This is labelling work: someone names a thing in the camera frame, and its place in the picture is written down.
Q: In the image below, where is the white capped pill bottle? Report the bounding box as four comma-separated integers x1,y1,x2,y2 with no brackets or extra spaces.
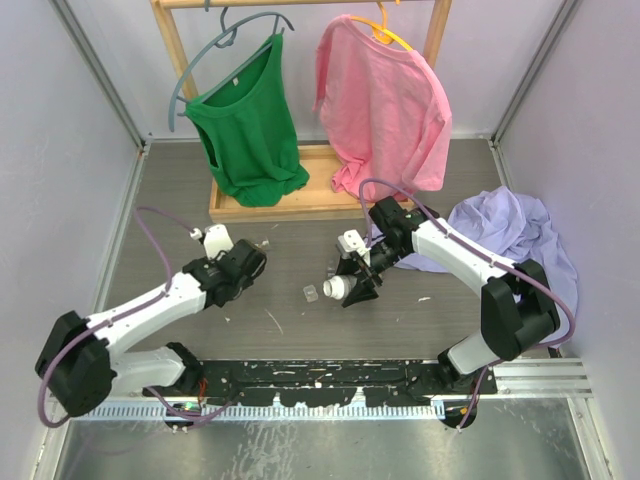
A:
322,275,357,300

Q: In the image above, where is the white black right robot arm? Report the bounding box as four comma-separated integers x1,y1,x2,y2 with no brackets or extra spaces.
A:
323,197,561,394

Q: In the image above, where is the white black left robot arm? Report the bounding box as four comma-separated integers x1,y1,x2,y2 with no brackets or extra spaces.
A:
35,239,267,418

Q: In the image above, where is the clear bottle of yellow capsules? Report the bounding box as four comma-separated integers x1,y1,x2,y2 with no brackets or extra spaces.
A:
256,239,273,252

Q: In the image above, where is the wooden clothes rack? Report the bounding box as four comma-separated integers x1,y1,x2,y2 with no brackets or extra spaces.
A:
150,1,453,223

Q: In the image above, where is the lavender crumpled cloth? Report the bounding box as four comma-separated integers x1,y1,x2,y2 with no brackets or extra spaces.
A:
394,185,580,321

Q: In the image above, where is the pink t-shirt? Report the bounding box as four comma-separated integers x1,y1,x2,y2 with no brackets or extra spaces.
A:
314,15,453,202

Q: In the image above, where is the green t-shirt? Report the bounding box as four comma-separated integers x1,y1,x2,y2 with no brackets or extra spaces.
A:
185,34,310,207

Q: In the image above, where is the yellow clothes hanger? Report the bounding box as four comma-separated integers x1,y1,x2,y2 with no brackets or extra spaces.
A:
349,1,413,51

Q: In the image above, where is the grey-blue clothes hanger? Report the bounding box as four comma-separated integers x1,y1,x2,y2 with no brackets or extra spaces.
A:
161,1,297,132

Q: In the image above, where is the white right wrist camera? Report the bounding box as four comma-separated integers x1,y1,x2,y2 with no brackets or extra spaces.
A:
337,229,370,259

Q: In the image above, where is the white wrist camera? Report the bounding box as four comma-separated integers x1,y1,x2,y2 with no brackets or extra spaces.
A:
189,224,234,259
337,229,370,259

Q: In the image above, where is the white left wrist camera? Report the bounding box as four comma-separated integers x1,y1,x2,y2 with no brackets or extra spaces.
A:
189,224,234,259

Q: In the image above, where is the white slotted cable duct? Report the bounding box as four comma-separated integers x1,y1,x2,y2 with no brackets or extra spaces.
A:
79,396,445,422

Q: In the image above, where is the aluminium frame rail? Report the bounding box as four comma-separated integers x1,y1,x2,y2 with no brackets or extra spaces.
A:
48,358,594,401

